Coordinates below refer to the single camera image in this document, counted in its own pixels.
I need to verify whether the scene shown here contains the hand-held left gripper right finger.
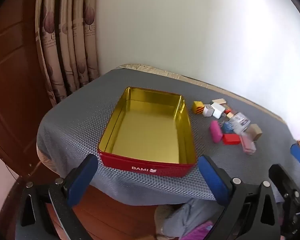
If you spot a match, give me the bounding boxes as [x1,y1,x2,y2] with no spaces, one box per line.
[197,155,282,240]

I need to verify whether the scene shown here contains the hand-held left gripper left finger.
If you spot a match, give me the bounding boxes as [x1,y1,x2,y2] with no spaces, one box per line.
[16,154,99,240]

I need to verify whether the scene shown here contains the bright red block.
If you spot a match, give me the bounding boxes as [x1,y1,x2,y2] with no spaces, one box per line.
[222,133,241,145]

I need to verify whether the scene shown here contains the pink eraser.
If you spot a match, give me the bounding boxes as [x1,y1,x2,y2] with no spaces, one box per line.
[209,120,224,143]

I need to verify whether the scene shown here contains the pink transparent box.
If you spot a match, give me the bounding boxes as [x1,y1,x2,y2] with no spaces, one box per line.
[240,134,256,155]

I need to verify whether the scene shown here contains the wooden block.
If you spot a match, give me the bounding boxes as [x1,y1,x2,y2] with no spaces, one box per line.
[245,124,262,142]

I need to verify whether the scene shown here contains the yellow striped block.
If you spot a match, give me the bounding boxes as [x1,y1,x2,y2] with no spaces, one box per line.
[192,101,205,115]

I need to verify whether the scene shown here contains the red tin box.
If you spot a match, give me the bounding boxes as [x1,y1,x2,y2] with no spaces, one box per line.
[97,87,197,178]

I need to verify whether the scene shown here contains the grey cloth bundle on floor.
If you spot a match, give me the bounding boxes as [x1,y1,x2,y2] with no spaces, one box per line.
[162,199,227,239]

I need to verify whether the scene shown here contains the grey mesh mat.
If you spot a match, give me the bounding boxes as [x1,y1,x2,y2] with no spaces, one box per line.
[36,68,300,203]

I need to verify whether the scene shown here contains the pink cloth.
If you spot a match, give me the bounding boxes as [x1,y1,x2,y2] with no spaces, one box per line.
[182,221,215,240]

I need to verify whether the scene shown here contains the white charger plug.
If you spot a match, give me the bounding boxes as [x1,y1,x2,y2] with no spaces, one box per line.
[211,102,226,119]

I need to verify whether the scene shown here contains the brown wooden wardrobe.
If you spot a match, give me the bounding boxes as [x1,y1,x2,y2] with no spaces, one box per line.
[0,0,55,180]

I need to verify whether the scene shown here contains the beige patterned curtain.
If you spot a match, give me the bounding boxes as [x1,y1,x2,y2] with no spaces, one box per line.
[34,0,100,107]

